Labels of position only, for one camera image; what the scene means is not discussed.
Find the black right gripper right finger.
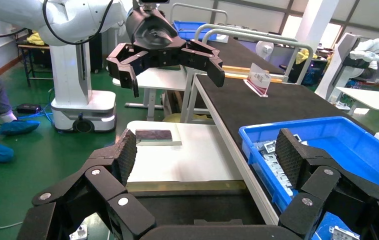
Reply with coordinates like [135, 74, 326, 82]
[275, 128, 379, 240]

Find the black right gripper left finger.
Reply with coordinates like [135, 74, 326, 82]
[17, 128, 157, 240]

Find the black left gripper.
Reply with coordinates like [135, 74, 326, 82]
[105, 6, 226, 99]

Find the small metal part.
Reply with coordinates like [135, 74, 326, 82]
[69, 224, 89, 240]
[328, 225, 361, 240]

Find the white desk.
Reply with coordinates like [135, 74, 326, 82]
[112, 67, 190, 122]

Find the blue plastic crate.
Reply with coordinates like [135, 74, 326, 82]
[312, 211, 371, 240]

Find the blue plastic parts bin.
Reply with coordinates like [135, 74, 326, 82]
[238, 115, 379, 213]

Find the blue storage bin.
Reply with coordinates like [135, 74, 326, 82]
[172, 20, 218, 41]

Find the perforated metal plate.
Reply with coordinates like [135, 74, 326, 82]
[262, 152, 297, 199]

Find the dark rectangular plate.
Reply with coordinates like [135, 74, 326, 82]
[134, 129, 174, 142]

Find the flat white slotted plate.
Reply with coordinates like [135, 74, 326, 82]
[254, 139, 278, 155]

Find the brass strip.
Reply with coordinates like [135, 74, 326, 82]
[125, 180, 247, 193]

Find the yellow wooden edge strip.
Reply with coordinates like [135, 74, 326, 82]
[222, 65, 283, 84]

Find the acrylic sign with red stripe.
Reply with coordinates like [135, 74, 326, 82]
[244, 62, 273, 98]

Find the white table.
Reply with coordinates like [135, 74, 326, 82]
[336, 86, 379, 137]

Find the white fan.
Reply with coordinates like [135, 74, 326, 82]
[255, 40, 275, 61]

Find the white wheeled robot column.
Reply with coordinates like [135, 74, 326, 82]
[49, 43, 118, 133]

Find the black power adapter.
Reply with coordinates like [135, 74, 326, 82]
[15, 103, 42, 115]

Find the white humanoid robot on stand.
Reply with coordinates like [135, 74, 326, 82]
[314, 26, 379, 102]

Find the yellow cloth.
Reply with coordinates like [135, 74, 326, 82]
[27, 31, 50, 46]

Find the blue floor cable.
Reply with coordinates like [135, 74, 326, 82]
[0, 87, 55, 125]

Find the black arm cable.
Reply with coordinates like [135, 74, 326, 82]
[0, 0, 115, 46]

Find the wooden table with dark frame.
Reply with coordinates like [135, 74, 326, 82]
[17, 43, 54, 88]

